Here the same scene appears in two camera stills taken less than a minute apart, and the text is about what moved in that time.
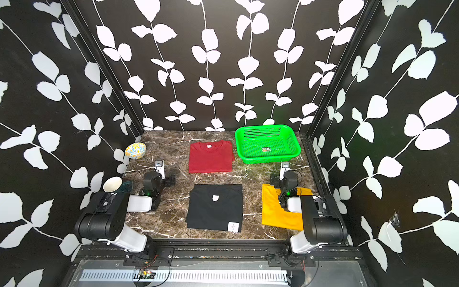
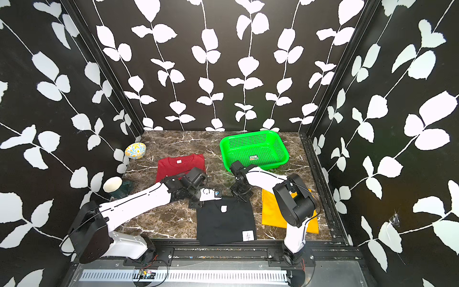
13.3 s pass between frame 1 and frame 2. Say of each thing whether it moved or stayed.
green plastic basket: moved
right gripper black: moved
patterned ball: stayed
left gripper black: moved
